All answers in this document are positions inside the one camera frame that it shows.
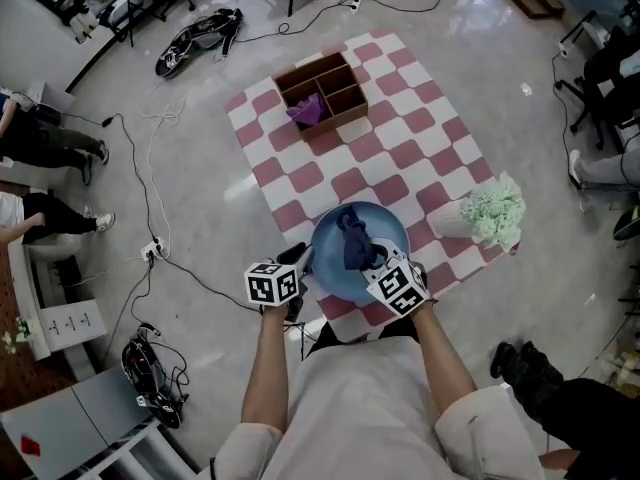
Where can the white power strip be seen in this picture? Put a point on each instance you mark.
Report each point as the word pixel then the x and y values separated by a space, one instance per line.
pixel 152 249
pixel 354 3

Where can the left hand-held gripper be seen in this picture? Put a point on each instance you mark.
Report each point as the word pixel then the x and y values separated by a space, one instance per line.
pixel 270 285

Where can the dark blue cloth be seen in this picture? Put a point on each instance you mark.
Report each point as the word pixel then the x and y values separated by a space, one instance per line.
pixel 356 243

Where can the black backpack rig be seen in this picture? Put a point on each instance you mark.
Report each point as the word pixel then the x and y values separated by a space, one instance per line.
pixel 200 38
pixel 145 368

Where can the person's pale shirt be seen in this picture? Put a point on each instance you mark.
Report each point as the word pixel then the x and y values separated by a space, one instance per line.
pixel 360 418

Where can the white open rack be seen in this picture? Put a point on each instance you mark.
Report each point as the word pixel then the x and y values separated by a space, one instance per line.
pixel 145 453

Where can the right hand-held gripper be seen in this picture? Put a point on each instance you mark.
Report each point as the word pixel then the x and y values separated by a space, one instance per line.
pixel 400 290

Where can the pink white checkered tablecloth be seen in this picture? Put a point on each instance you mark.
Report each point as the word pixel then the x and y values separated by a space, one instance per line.
pixel 400 158

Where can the black folding chair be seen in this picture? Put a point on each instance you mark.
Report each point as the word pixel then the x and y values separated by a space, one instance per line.
pixel 127 8

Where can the black swivel chair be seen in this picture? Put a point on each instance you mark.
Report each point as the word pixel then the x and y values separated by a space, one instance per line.
pixel 595 93

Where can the white desk with drawers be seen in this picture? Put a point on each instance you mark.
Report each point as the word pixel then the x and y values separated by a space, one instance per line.
pixel 70 325

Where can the small vase of white flowers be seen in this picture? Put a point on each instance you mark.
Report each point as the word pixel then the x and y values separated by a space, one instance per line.
pixel 12 338

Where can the blue plastic basin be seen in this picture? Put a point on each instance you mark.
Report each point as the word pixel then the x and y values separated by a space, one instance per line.
pixel 327 248

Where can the person's legs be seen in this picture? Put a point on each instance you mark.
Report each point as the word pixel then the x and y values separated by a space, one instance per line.
pixel 325 340

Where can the person's right forearm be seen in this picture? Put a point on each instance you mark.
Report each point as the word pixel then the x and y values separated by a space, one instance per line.
pixel 442 363

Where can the wooden divided organizer box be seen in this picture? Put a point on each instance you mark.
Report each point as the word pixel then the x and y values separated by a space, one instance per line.
pixel 345 118

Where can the grey refrigerator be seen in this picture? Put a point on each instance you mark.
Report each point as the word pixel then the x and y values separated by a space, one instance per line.
pixel 65 423

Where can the person's left forearm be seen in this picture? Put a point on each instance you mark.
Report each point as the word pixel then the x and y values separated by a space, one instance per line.
pixel 265 368

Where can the purple cloth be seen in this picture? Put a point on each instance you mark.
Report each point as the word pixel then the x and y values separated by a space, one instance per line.
pixel 307 110

